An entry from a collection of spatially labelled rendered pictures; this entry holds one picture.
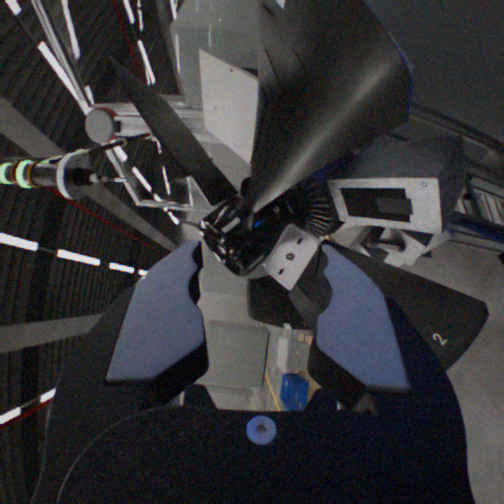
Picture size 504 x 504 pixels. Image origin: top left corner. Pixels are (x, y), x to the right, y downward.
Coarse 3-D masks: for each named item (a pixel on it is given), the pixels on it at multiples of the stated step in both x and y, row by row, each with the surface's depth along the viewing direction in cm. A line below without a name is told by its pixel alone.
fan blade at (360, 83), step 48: (288, 0) 10; (336, 0) 7; (288, 48) 11; (336, 48) 8; (384, 48) 6; (288, 96) 12; (336, 96) 9; (384, 96) 7; (288, 144) 14; (336, 144) 10
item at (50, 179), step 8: (32, 168) 29; (40, 168) 29; (48, 168) 29; (56, 168) 29; (80, 168) 30; (32, 176) 29; (40, 176) 29; (48, 176) 29; (56, 176) 29; (72, 176) 29; (80, 176) 30; (88, 176) 30; (40, 184) 30; (48, 184) 30; (56, 184) 30; (80, 184) 31; (88, 184) 31
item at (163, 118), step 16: (112, 64) 26; (128, 80) 31; (128, 96) 28; (144, 96) 34; (160, 96) 44; (144, 112) 31; (160, 112) 37; (160, 128) 34; (176, 128) 40; (160, 144) 33; (176, 144) 37; (192, 144) 42; (176, 160) 35; (192, 160) 39; (208, 160) 43
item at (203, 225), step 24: (240, 192) 44; (288, 192) 36; (216, 216) 35; (240, 216) 35; (264, 216) 36; (288, 216) 37; (216, 240) 37; (240, 240) 34; (264, 240) 36; (240, 264) 35
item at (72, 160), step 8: (48, 160) 32; (56, 160) 32; (64, 160) 28; (72, 160) 29; (80, 160) 31; (64, 168) 28; (72, 168) 29; (88, 168) 33; (64, 176) 28; (64, 184) 28; (72, 184) 30; (64, 192) 29; (72, 192) 30; (80, 192) 32
